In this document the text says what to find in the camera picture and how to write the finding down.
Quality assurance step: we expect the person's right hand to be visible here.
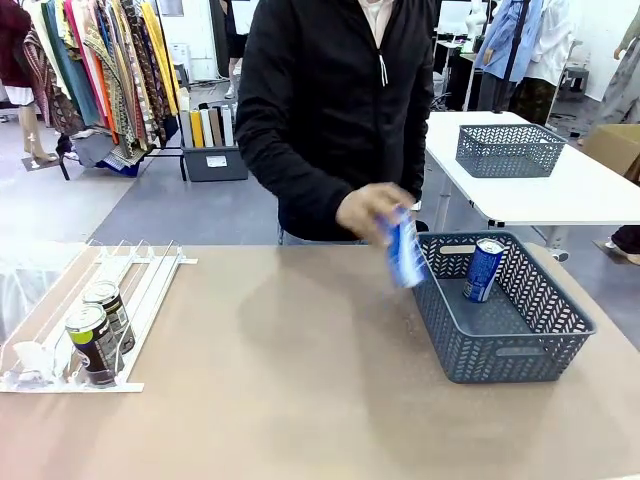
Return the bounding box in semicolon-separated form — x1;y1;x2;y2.
335;182;416;246

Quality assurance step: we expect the blue drink can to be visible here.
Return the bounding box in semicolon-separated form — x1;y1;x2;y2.
461;238;507;304
377;204;431;290

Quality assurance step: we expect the grey plastic basket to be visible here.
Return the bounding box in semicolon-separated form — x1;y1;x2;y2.
412;230;598;385
455;123;569;179

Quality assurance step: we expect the dark can with silver top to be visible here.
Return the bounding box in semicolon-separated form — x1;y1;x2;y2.
82;280;137;352

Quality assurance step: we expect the dark can with green label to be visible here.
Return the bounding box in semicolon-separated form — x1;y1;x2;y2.
64;303;126;389

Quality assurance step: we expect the person's left forearm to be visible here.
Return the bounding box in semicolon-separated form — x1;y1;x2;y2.
402;134;435;205

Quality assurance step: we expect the person's right forearm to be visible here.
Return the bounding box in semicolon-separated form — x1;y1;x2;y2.
243;134;354;227

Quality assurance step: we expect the white can dispenser rack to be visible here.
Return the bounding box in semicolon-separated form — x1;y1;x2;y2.
0;239;199;394

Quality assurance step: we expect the person in black jacket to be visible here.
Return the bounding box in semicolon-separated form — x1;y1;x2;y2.
234;0;436;246

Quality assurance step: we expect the grey storage bin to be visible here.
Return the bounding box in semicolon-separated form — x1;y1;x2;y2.
180;144;250;183

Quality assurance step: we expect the light grey fabric roll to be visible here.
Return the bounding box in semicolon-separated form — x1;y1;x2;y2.
221;104;236;147

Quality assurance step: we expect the brown fabric roll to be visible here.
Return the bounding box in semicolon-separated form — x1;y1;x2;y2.
208;107;224;148

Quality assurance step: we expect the white fabric roll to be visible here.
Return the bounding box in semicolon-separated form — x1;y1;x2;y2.
198;102;215;149

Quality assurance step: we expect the white side table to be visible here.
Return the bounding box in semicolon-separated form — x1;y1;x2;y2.
423;110;640;263

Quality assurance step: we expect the bystander in dark clothes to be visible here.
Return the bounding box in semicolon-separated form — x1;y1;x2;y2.
222;0;247;100

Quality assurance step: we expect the black pole stand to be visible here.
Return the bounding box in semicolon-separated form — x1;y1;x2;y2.
492;0;531;115

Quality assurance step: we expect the mannequin in blue shirt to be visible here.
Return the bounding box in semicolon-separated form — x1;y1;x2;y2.
474;0;544;114

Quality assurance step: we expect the white air purifier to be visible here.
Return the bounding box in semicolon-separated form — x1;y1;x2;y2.
168;43;193;84

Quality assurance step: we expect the grey step stool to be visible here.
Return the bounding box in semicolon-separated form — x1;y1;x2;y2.
562;64;591;102

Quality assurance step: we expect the mannequin in white coat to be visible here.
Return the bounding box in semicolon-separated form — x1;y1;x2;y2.
519;0;585;126

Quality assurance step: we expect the yellow hanging garment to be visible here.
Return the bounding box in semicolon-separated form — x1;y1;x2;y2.
141;2;180;117

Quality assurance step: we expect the cardboard box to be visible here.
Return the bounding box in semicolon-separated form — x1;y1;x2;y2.
582;123;640;182

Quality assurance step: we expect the brown patterned hanging garment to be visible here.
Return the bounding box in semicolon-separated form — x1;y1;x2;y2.
119;0;169;149

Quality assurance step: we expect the bystander's dark shoe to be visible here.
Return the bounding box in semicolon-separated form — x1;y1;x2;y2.
608;224;640;265

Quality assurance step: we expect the grey cloth pile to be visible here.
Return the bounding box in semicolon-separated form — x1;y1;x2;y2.
72;130;122;169

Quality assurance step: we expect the orange hanging garment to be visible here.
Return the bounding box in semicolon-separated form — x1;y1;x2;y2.
93;62;121;146

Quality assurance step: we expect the mannequin in grey dress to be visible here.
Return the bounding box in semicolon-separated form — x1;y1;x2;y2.
597;9;640;126

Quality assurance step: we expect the teal hanging garment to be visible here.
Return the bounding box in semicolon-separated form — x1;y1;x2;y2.
42;0;102;127

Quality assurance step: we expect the white translucent plastic cover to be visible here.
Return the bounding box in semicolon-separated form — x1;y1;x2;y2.
0;242;87;346

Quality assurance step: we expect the mannequin in maroon top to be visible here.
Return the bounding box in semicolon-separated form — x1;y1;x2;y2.
0;0;62;172

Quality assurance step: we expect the black clothes rack frame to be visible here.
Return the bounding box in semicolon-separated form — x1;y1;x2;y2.
144;0;189;182

